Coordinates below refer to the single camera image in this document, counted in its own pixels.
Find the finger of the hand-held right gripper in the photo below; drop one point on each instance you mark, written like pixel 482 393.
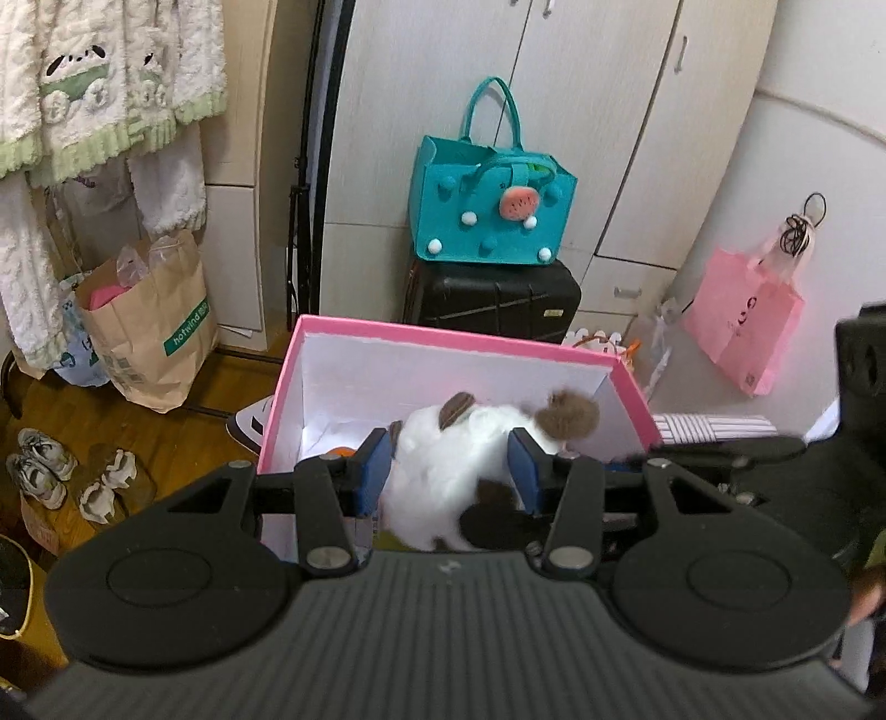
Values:
pixel 727 453

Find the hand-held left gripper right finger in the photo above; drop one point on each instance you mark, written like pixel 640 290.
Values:
pixel 529 471

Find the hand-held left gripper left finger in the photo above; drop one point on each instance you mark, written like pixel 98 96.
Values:
pixel 374 471

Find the white and brown plush toy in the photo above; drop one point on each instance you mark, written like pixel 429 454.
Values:
pixel 443 471

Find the pink cardboard box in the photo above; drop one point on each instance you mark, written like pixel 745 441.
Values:
pixel 484 377

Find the person's right hand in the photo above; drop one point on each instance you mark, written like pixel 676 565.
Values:
pixel 869 595

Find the striped pink table cover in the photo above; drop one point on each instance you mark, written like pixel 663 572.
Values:
pixel 713 426

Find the clear plastic bag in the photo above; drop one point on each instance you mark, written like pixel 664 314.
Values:
pixel 657 346

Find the pink shopping bag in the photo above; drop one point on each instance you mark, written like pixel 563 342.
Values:
pixel 740 325

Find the black hard suitcase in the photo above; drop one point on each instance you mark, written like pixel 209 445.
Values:
pixel 484 298

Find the white slipper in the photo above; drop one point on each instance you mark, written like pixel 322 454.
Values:
pixel 123 469
pixel 95 502

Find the brown paper bag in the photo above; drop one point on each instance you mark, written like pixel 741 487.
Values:
pixel 152 332

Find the teal felt tote bag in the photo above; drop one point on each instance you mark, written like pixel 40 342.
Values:
pixel 450 201

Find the blue and white plastic bag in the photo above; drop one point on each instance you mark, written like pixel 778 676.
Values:
pixel 76 360

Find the grey sneaker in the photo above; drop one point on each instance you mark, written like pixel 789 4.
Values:
pixel 38 481
pixel 48 450

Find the beige wardrobe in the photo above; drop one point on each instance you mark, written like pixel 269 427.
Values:
pixel 609 138

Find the cream fleece pants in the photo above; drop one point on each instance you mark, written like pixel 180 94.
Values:
pixel 28 277

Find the cream fleece jacket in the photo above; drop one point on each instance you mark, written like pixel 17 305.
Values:
pixel 104 41

